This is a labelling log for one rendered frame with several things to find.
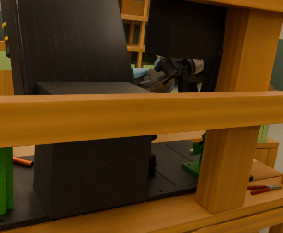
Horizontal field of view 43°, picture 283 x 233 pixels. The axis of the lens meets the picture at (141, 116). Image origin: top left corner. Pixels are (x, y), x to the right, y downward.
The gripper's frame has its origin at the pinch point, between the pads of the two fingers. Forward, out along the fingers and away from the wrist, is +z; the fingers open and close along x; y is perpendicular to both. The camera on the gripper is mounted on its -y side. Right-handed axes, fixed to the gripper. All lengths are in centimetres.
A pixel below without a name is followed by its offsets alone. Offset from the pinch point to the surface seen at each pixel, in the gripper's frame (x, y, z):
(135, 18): -431, 267, -278
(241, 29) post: 35.6, -5.3, -16.0
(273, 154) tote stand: -78, -47, -95
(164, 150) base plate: -34.8, -18.4, -10.9
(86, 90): 18.8, 0.1, 25.9
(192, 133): -53, -16, -38
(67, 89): 18.4, 2.6, 30.5
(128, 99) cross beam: 37.6, -12.2, 24.6
